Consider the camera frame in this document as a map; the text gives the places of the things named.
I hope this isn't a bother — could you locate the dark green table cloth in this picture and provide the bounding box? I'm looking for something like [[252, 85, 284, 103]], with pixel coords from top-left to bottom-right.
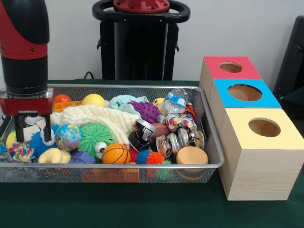
[[284, 89, 304, 124], [0, 79, 304, 228]]

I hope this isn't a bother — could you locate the silver mesh bin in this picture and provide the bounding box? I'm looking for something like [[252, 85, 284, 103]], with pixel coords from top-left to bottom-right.
[[0, 83, 225, 183]]

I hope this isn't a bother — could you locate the purple spiky ball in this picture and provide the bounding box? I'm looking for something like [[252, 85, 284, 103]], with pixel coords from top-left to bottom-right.
[[128, 100, 160, 124]]

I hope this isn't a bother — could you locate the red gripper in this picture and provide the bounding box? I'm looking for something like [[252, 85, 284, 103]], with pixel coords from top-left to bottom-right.
[[0, 95, 57, 143]]

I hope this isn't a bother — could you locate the plain yellow ball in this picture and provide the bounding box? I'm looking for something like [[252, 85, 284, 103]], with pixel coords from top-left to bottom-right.
[[82, 94, 106, 108]]

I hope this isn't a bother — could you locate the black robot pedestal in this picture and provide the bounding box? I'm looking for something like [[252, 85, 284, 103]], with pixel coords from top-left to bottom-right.
[[92, 0, 191, 81]]

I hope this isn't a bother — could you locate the blue puffer toy with eyes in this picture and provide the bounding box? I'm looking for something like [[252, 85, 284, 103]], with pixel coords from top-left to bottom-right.
[[29, 124, 60, 157]]

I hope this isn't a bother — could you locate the green stringy puffer ball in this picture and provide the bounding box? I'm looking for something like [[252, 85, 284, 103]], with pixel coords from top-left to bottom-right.
[[78, 122, 117, 155]]

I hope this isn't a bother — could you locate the orange round foam disc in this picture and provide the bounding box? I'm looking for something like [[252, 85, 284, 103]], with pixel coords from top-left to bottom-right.
[[176, 146, 209, 165]]

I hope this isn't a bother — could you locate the wooden box with three holes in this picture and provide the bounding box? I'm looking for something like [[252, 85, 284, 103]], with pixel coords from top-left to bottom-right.
[[199, 56, 304, 201]]

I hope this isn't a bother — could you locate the cream knitted cloth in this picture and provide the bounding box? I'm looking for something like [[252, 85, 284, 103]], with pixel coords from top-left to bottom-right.
[[51, 104, 141, 146]]

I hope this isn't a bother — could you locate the black monitor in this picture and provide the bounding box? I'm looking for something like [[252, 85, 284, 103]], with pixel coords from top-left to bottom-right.
[[273, 15, 304, 95]]

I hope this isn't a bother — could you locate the globe print ball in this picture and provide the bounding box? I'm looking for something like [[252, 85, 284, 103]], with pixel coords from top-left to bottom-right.
[[55, 123, 82, 152]]

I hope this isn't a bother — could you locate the orange toy basketball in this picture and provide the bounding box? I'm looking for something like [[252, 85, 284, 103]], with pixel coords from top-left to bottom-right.
[[102, 143, 131, 164]]

